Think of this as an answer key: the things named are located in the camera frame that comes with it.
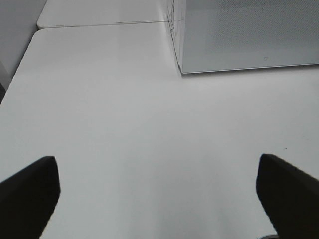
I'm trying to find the white microwave door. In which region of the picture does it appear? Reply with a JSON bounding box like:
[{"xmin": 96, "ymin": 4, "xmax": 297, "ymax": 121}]
[{"xmin": 182, "ymin": 0, "xmax": 319, "ymax": 74}]

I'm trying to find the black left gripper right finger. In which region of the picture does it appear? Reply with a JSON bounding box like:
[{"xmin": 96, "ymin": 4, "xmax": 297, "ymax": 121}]
[{"xmin": 256, "ymin": 154, "xmax": 319, "ymax": 239}]

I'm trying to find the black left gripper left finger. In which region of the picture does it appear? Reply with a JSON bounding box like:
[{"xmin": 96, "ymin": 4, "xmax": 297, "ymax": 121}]
[{"xmin": 0, "ymin": 156, "xmax": 61, "ymax": 239}]

